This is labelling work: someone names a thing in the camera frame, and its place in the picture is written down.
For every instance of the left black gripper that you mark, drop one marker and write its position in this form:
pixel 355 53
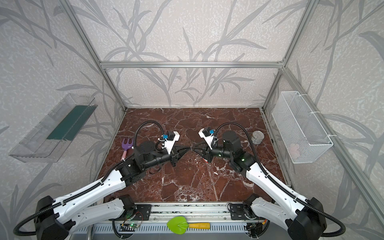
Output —
pixel 174 155

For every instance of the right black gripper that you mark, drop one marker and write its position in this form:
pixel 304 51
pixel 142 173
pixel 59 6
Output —
pixel 207 152

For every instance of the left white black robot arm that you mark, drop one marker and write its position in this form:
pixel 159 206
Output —
pixel 57 218

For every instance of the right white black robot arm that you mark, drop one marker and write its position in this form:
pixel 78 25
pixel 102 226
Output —
pixel 299 221

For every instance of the purple pink toy rake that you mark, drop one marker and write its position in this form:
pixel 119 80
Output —
pixel 126 145

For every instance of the small grey metal cup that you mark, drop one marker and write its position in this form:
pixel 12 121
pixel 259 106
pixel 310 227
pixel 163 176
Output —
pixel 257 137

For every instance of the green yellow toy shovel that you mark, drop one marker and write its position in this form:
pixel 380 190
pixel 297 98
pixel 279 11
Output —
pixel 179 225

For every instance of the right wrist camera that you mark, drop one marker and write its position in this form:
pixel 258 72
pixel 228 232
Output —
pixel 210 136

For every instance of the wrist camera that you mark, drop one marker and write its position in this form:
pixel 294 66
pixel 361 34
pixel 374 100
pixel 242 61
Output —
pixel 210 136
pixel 169 139

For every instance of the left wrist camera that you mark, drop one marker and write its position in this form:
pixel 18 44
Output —
pixel 169 139

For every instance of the aluminium front rail frame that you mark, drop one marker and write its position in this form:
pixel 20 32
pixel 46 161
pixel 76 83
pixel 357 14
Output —
pixel 197 212

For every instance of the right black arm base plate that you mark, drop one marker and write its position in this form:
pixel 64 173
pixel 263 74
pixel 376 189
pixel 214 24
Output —
pixel 240 212

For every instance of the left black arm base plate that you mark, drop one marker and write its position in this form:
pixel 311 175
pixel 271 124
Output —
pixel 144 209

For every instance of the left circuit board with wires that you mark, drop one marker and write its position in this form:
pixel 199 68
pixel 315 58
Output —
pixel 131 223

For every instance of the circuit board with wires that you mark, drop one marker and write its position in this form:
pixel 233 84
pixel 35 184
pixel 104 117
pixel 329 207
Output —
pixel 131 223
pixel 256 230

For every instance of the right circuit board with wires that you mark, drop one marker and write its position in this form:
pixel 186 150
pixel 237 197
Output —
pixel 256 230

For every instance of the white wire mesh basket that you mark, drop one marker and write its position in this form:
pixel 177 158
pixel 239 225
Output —
pixel 304 136

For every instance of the clear plastic wall shelf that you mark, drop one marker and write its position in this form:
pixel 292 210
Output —
pixel 48 140

